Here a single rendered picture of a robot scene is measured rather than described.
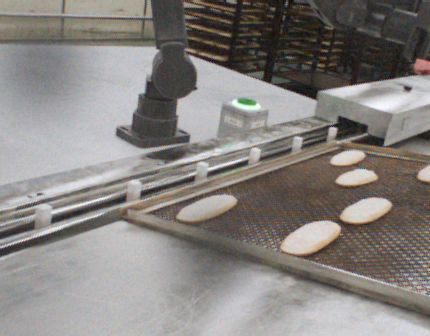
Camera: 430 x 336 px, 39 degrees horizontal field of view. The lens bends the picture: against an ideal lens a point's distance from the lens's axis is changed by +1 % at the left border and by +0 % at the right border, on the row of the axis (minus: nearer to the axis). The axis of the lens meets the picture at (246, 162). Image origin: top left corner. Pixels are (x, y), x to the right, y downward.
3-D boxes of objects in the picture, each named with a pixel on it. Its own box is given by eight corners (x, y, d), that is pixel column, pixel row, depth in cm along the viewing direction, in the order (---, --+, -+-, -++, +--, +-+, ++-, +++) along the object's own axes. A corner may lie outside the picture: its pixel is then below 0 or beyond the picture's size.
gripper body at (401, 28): (419, 63, 112) (382, 53, 115) (439, 10, 111) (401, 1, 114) (412, 57, 106) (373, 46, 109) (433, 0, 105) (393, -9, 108)
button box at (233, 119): (234, 148, 127) (243, 97, 124) (264, 160, 123) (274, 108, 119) (210, 154, 121) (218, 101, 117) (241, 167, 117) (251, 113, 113)
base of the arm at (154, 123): (163, 128, 120) (113, 134, 112) (168, 89, 118) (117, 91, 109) (191, 142, 115) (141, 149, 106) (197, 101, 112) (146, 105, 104)
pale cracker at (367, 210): (369, 200, 74) (369, 191, 73) (398, 206, 72) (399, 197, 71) (331, 220, 66) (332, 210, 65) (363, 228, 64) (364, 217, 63)
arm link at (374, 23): (359, 31, 117) (349, 30, 113) (370, -5, 115) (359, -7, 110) (393, 40, 114) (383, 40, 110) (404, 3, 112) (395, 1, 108)
